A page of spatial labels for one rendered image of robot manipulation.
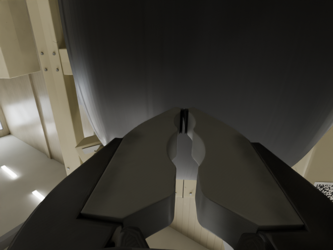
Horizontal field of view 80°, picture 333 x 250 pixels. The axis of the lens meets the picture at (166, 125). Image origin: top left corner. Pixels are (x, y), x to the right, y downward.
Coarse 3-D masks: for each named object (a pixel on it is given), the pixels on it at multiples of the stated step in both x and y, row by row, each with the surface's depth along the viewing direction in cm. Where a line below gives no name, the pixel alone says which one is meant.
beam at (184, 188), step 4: (100, 148) 87; (176, 180) 78; (180, 180) 78; (184, 180) 78; (188, 180) 78; (192, 180) 77; (196, 180) 77; (176, 184) 79; (180, 184) 78; (184, 184) 78; (188, 184) 78; (192, 184) 78; (176, 188) 80; (180, 188) 79; (184, 188) 79; (188, 188) 79; (192, 188) 79; (176, 192) 80; (180, 192) 80; (184, 192) 80; (188, 192) 80; (192, 192) 80; (180, 196) 81; (184, 196) 81; (188, 196) 81; (192, 196) 81
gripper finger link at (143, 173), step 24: (168, 120) 10; (120, 144) 9; (144, 144) 9; (168, 144) 9; (120, 168) 7; (144, 168) 7; (168, 168) 7; (96, 192) 6; (120, 192) 6; (144, 192) 6; (168, 192) 6; (96, 216) 6; (120, 216) 6; (144, 216) 6; (168, 216) 7
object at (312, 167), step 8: (328, 136) 39; (320, 144) 40; (328, 144) 40; (312, 152) 41; (320, 152) 41; (328, 152) 40; (304, 160) 43; (312, 160) 41; (320, 160) 41; (328, 160) 41; (296, 168) 46; (304, 168) 43; (312, 168) 42; (320, 168) 42; (328, 168) 42; (304, 176) 43; (312, 176) 43; (320, 176) 43; (328, 176) 43; (312, 184) 44
